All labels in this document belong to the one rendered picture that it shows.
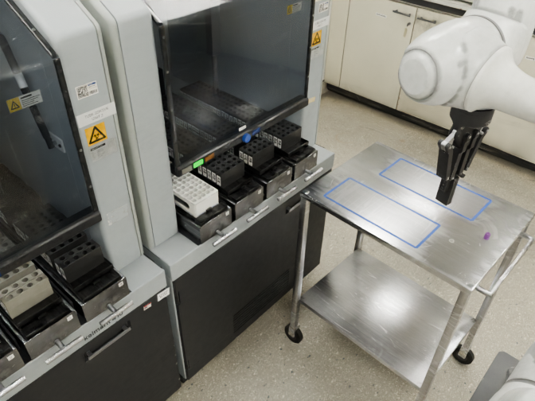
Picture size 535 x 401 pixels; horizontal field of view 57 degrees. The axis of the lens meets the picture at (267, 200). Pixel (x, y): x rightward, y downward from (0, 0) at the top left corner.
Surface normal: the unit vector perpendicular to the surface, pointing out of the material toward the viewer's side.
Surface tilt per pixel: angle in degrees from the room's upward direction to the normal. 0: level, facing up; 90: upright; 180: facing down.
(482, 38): 16
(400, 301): 0
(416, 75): 89
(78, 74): 90
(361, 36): 90
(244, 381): 0
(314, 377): 0
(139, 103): 90
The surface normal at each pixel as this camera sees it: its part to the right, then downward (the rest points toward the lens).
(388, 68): -0.67, 0.46
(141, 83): 0.75, 0.43
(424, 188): 0.02, -0.77
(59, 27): 0.39, -0.47
